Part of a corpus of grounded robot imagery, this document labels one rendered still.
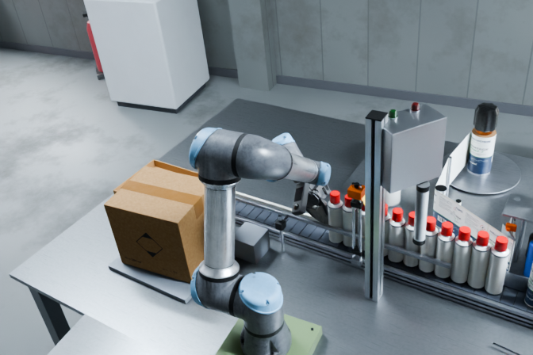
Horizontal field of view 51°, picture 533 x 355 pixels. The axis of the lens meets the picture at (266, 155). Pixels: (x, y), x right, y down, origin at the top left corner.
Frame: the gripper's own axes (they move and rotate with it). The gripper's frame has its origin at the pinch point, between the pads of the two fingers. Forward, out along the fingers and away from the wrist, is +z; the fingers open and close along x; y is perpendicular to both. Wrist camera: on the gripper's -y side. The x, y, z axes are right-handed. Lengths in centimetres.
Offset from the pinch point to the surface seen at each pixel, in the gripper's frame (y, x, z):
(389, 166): -18, -47, -24
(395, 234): -2.3, -26.3, 6.6
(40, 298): -62, 89, -26
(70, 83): 178, 372, -106
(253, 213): -0.6, 29.6, -10.7
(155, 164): 13, 86, -39
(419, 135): -11, -55, -27
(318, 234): -0.7, 5.3, 3.3
